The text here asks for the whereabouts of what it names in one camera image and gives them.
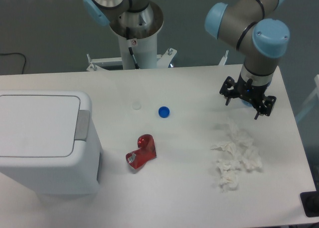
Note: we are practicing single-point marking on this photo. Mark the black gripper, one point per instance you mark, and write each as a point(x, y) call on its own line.
point(250, 88)

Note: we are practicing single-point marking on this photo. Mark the white plastic trash can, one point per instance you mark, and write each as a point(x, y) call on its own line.
point(48, 141)

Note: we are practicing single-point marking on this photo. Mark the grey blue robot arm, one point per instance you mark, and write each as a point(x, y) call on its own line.
point(245, 26)

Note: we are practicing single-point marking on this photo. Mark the crushed red can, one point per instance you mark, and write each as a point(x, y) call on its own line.
point(146, 151)

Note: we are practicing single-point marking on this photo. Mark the crumpled white tissue pile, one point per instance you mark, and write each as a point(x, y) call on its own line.
point(239, 153)

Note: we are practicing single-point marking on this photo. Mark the white furniture at right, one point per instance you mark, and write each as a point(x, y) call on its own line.
point(310, 102)

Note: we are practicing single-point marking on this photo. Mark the blue bottle cap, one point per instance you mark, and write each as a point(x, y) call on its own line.
point(164, 112)

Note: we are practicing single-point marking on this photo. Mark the black device at edge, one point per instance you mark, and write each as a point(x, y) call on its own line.
point(310, 202)

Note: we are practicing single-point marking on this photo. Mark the white metal base frame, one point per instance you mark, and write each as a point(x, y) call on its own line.
point(163, 61)

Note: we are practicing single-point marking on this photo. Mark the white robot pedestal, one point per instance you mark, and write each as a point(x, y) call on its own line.
point(137, 36)

